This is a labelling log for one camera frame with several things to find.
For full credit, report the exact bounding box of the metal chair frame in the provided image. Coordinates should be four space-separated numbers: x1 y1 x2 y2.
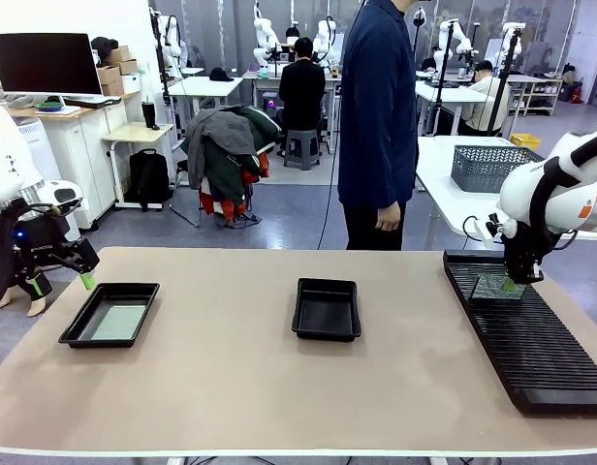
170 159 204 228

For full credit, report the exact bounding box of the wooden shelf unit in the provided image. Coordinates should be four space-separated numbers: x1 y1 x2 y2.
505 74 564 116

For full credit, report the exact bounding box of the white air purifier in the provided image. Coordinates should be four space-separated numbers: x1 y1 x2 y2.
15 115 82 243

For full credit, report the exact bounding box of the person in black trousers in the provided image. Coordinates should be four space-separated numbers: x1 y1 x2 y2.
0 270 53 319

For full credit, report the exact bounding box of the green circuit board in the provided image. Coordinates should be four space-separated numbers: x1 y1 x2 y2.
89 304 150 342
471 273 529 302

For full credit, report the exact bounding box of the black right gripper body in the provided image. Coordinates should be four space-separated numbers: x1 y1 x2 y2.
502 221 552 276

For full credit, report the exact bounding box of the black keyboard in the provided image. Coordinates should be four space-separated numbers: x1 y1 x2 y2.
65 94 123 109

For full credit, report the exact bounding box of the person's right hand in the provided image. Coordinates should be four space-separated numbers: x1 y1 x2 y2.
375 201 402 233

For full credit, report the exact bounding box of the white cabinet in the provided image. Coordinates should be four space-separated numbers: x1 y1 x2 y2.
16 90 135 230

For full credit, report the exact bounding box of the black slotted board rack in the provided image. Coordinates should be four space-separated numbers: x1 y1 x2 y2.
442 249 597 417

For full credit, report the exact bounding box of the grey workbench desk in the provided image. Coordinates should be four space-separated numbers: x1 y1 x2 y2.
241 70 342 155

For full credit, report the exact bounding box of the black plastic ESD tray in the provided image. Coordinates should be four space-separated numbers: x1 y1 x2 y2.
58 282 161 350
291 277 363 343

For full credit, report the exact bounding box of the black backpack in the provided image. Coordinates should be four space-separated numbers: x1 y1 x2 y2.
125 148 173 212

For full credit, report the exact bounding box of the white back desk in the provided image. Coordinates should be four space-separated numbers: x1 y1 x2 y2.
414 79 491 138

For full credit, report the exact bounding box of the white desk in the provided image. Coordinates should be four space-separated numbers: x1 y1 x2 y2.
168 76 245 146
414 79 491 138

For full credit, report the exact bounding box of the black computer monitor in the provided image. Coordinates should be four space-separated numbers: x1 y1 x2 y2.
0 32 104 97

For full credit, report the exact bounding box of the white side table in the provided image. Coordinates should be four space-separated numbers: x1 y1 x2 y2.
415 135 551 251

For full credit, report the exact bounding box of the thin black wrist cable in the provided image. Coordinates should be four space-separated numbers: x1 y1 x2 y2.
461 214 491 242

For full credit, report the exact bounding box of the small wood-top rolling table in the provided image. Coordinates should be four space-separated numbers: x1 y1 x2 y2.
102 122 176 211

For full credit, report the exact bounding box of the seated person black jacket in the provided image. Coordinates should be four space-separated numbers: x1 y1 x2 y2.
277 36 328 146

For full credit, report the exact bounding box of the grey plastic stool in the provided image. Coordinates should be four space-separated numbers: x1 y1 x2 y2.
283 129 324 171

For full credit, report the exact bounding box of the seated person beige jacket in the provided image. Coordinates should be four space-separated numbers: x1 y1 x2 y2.
456 60 513 138

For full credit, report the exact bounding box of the person in blue coat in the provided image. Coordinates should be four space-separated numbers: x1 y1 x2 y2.
337 0 420 252

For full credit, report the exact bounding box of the yellow bin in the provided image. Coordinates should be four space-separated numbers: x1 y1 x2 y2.
510 133 543 151

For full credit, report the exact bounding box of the black tripod stand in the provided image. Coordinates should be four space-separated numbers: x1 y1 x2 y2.
487 26 523 138

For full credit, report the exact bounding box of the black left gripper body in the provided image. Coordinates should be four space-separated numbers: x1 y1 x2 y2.
10 214 76 273

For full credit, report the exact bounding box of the person's right forearm blue sleeve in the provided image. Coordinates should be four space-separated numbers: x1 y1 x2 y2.
383 139 420 207

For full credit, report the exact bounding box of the grey perforated plastic basket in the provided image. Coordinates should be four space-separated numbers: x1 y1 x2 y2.
450 143 547 195

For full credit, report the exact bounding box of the pile of jackets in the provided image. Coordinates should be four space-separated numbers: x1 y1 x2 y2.
180 104 285 229

